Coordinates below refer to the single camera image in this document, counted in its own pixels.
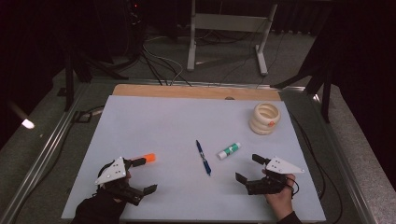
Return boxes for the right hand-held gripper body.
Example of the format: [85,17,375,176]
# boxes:
[245,156,305,196]

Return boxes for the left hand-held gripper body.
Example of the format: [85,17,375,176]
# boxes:
[93,156,148,207]

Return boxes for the white and green glue stick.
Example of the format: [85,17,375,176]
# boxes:
[217,142,243,161]

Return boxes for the cream ribbed pen holder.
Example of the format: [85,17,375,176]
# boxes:
[247,102,282,136]

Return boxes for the blue pen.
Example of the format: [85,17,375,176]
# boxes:
[195,139,213,177]

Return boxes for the person's right hand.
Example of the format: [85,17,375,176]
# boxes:
[262,169,297,222]

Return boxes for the black tripod stand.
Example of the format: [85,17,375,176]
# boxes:
[270,18,332,124]
[57,46,129,113]

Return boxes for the white metal desk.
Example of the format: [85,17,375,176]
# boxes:
[186,0,278,77]

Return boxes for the dark equipment rack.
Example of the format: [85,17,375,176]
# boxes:
[122,0,148,60]

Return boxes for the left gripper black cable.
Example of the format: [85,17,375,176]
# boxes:
[97,160,116,176]

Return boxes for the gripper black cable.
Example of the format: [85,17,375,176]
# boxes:
[97,160,116,176]
[286,176,301,199]

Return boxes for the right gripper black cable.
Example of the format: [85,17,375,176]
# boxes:
[286,176,301,199]

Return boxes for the long black cable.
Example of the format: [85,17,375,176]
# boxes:
[289,111,344,224]

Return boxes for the small black bracket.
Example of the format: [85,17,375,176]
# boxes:
[72,110,93,124]

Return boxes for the aluminium rail frame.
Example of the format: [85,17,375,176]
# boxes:
[0,77,379,224]

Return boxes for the black floor cables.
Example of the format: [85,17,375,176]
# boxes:
[141,50,192,88]

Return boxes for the white floor cable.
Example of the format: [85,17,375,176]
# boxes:
[143,35,185,85]

